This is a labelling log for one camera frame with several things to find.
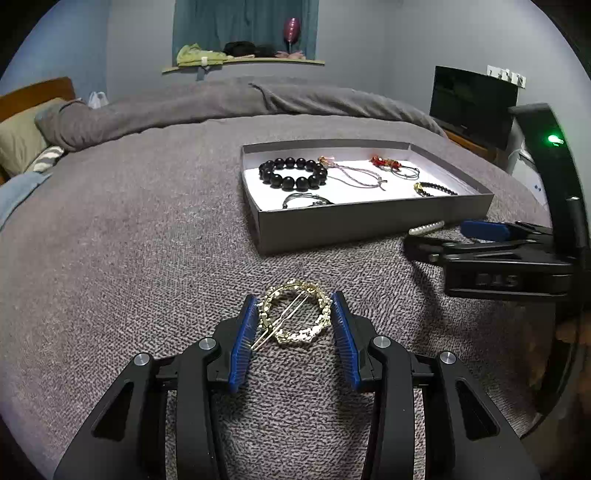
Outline striped pillow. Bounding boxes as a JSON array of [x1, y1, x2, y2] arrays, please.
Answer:
[[27, 146, 65, 173]]

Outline wooden headboard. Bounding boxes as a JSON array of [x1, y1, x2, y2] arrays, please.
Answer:
[[0, 77, 76, 122]]

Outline wooden tv stand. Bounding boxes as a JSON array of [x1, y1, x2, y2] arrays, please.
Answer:
[[442, 127, 501, 164]]

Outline wooden window shelf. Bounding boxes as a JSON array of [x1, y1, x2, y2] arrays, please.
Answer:
[[161, 56, 325, 75]]

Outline black television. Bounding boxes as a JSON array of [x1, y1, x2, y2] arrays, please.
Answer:
[[430, 66, 518, 150]]

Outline black clothes on shelf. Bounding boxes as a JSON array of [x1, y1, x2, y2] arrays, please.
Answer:
[[222, 41, 277, 58]]

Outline blue blanket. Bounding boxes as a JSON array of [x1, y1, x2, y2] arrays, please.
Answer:
[[0, 172, 50, 229]]

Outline olive green pillow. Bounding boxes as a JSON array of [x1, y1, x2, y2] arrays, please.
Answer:
[[0, 98, 65, 177]]

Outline large black bead bracelet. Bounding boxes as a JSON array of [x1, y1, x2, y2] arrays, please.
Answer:
[[257, 156, 329, 192]]

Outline thin grey wire bracelet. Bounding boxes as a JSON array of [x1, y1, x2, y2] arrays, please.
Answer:
[[280, 191, 325, 210]]

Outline pink braided cord bracelet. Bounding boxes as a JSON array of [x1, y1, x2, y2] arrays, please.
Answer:
[[317, 155, 389, 192]]

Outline white appliance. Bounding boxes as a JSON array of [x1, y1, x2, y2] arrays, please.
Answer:
[[505, 123, 549, 210]]

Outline gold pearl ring bracelet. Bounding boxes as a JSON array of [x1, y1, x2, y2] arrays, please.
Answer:
[[256, 278, 334, 349]]

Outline white wall socket strip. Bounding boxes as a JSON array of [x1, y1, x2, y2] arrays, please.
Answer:
[[486, 65, 527, 89]]

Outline dark red bead bracelet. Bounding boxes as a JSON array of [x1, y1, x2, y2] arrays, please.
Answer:
[[413, 181, 459, 198]]

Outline teal curtain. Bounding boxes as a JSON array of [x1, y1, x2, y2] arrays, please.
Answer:
[[171, 0, 320, 62]]

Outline grey folded duvet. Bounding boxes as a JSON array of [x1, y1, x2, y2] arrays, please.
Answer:
[[35, 77, 445, 152]]

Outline green cloth on shelf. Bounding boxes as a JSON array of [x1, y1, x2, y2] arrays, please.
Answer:
[[176, 43, 228, 67]]

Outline grey shallow cardboard tray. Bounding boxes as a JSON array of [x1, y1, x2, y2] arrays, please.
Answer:
[[240, 139, 494, 254]]

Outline white pearl bracelet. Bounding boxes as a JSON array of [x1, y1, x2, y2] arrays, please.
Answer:
[[407, 220, 447, 236]]

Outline red bead gold charm bracelet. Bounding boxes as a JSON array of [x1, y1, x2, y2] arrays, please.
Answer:
[[368, 155, 403, 172]]

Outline white plastic bag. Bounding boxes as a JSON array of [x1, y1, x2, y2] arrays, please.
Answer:
[[87, 91, 109, 109]]

